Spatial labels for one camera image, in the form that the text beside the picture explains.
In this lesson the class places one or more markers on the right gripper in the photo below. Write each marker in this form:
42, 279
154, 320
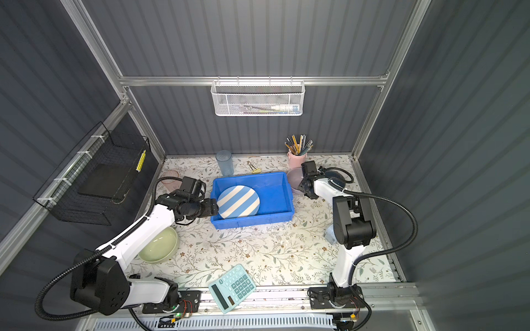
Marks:
302, 186

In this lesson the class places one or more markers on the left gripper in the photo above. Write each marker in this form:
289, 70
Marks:
210, 207

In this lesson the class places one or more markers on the pink bowl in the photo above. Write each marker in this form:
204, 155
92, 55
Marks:
295, 177

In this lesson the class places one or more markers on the blue grey bowl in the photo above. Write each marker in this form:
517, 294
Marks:
336, 177

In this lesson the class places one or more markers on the green bowl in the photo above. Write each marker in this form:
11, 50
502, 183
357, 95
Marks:
163, 247

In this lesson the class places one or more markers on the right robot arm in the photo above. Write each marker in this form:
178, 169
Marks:
352, 225

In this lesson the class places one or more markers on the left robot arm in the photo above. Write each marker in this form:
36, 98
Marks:
100, 283

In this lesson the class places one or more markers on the blue plastic bin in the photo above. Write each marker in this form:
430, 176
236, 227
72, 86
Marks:
276, 199

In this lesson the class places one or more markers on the pink pencil cup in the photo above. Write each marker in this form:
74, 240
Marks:
295, 161

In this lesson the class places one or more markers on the pink translucent tumbler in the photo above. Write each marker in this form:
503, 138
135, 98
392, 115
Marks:
170, 181

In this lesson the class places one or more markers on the pencils bundle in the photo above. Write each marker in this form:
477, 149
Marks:
299, 145

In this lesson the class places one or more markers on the brass clip on table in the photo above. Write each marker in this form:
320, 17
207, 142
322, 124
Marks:
254, 170

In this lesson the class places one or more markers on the blue translucent tumbler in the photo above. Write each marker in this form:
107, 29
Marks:
225, 162

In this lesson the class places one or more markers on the yellow tag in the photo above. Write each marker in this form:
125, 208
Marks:
140, 162

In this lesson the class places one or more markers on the small light blue cup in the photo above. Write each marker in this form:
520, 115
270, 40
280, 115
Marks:
329, 235

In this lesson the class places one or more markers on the pens in white basket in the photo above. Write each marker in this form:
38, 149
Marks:
285, 109

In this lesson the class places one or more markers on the black slab in basket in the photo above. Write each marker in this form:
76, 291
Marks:
104, 182

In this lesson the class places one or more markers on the teal calculator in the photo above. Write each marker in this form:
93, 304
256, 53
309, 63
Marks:
232, 288

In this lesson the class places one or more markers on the black wire basket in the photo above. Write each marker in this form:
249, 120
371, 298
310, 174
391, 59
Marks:
59, 194

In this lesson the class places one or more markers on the white wire mesh basket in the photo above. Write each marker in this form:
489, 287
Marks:
227, 94

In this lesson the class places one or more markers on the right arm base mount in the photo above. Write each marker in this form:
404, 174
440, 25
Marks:
334, 297

